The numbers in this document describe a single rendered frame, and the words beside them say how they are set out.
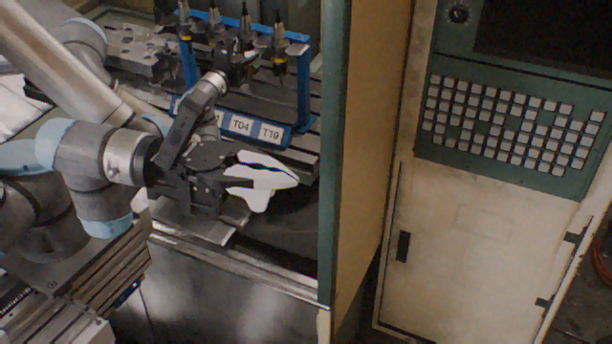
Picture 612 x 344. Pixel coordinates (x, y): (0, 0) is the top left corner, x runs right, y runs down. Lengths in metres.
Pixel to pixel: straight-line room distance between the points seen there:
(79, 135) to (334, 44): 0.45
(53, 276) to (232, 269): 0.56
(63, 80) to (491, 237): 1.32
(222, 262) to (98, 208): 0.82
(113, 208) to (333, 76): 0.45
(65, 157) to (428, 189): 1.19
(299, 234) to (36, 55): 1.04
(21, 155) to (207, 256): 0.69
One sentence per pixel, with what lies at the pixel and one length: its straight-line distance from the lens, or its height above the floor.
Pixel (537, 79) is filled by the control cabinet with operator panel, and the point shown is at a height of 1.35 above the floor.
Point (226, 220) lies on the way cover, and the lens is 1.89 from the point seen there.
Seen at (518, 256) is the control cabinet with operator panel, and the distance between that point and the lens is 1.87.
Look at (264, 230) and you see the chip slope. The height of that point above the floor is 0.72.
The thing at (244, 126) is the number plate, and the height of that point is 0.94.
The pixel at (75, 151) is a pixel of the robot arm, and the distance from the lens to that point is 0.82.
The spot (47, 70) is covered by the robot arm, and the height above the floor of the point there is 1.61.
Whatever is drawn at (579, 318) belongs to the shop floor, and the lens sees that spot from 2.75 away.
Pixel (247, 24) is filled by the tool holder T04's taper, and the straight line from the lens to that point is 1.77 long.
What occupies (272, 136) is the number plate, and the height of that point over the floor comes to 0.93.
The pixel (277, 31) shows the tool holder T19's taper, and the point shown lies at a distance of 1.72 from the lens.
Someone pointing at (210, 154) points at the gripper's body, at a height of 1.59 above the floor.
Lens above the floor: 2.06
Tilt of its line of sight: 42 degrees down
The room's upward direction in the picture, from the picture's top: straight up
